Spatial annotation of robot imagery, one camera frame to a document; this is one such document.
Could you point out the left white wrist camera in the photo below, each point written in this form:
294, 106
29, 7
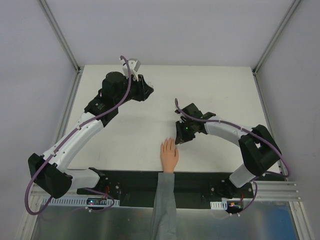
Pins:
134, 65

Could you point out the left aluminium frame post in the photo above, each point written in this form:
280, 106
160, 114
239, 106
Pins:
59, 34

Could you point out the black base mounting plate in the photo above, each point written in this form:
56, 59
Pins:
192, 190

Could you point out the right white cable duct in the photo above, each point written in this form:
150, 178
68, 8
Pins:
219, 205

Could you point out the mannequin hand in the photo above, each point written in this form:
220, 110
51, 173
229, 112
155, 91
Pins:
169, 155

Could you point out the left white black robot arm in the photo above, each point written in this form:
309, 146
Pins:
50, 170

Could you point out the left white cable duct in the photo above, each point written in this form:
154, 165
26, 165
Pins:
84, 202

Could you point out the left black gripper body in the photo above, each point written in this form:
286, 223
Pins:
144, 88

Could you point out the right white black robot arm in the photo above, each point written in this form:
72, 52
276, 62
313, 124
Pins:
258, 149

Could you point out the aluminium frame post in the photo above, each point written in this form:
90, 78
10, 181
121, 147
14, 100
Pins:
59, 34
276, 35

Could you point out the white cable duct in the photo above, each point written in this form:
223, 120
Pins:
219, 205
84, 202

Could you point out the right aluminium frame post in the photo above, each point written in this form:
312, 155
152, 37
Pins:
276, 35

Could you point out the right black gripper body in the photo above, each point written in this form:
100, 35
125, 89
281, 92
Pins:
182, 133

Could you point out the grey sleeved forearm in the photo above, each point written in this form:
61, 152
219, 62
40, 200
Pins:
164, 213

